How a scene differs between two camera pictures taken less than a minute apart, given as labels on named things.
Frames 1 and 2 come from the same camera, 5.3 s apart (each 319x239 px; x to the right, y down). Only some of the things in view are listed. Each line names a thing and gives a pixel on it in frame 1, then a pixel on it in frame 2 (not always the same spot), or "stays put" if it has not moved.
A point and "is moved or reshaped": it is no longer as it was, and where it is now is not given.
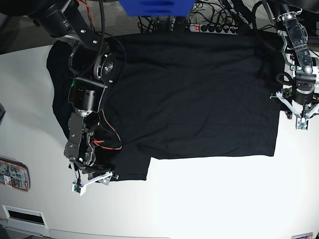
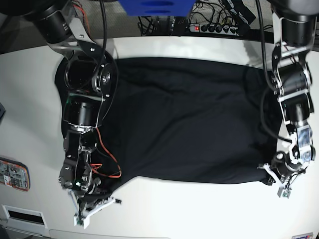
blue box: (158, 8) stays put
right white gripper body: (301, 121) → (285, 181)
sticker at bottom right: (307, 235) stays put
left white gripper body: (80, 187) → (86, 208)
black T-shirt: (185, 94) is moved or reshaped
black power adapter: (180, 25) stays put
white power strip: (214, 29) stays put
